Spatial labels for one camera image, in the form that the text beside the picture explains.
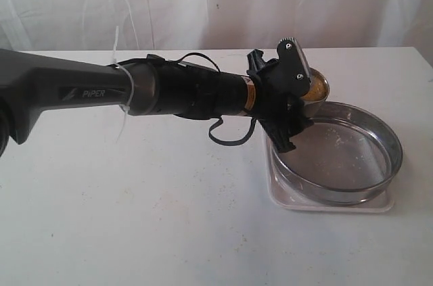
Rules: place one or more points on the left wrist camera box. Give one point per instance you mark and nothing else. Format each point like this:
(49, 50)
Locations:
(293, 71)

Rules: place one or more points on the stainless steel cup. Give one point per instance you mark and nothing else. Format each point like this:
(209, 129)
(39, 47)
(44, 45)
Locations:
(311, 108)

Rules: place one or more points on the yellow grain mixture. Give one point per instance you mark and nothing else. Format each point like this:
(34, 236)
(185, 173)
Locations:
(318, 91)

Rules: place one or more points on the white zip tie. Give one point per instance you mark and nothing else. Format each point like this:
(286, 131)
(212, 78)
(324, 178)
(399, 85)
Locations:
(127, 95)

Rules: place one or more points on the white backdrop curtain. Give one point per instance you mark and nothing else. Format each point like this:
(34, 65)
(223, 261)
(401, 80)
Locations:
(213, 24)

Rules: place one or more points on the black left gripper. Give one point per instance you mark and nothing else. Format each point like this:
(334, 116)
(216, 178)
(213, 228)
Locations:
(281, 115)

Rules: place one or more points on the white square tray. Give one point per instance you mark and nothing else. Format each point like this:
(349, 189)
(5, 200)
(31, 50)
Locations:
(290, 199)

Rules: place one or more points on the round steel mesh sieve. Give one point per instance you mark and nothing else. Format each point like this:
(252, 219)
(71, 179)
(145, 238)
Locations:
(347, 157)

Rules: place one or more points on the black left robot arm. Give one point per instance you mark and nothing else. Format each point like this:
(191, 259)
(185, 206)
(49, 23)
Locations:
(32, 84)

